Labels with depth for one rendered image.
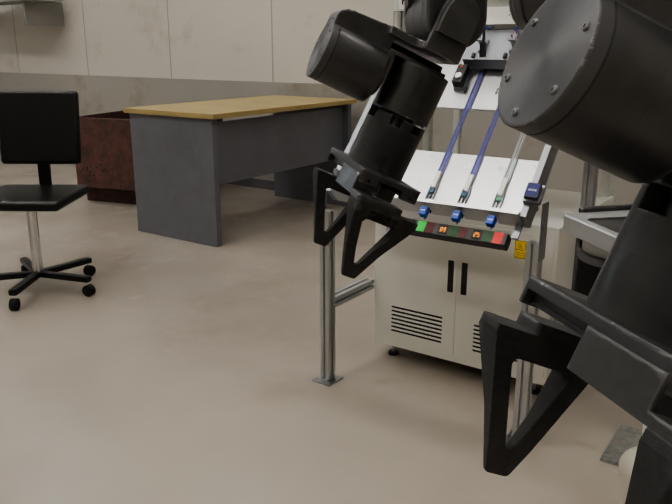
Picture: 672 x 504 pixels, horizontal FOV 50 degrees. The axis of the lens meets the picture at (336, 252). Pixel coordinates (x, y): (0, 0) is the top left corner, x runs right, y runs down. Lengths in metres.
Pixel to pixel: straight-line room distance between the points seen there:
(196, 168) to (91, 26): 3.54
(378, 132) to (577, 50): 0.44
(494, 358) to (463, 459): 1.93
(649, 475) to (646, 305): 0.07
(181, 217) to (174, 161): 0.35
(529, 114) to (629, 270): 0.08
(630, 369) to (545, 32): 0.13
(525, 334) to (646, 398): 0.10
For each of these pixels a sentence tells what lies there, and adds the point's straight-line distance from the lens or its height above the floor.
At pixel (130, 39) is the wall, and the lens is 7.35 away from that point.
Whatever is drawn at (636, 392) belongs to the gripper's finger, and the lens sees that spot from 0.28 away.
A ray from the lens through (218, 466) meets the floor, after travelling 2.25.
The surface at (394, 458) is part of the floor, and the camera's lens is 2.26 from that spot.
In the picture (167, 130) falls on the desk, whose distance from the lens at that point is 4.64.
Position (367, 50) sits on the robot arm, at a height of 1.18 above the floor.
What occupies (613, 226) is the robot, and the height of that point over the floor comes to 1.04.
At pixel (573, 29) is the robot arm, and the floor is 1.19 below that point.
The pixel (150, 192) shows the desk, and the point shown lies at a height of 0.28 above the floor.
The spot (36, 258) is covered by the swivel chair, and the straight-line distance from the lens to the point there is 3.89.
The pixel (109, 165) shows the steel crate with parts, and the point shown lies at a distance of 5.81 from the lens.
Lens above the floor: 1.19
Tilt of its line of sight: 16 degrees down
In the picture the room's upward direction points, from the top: straight up
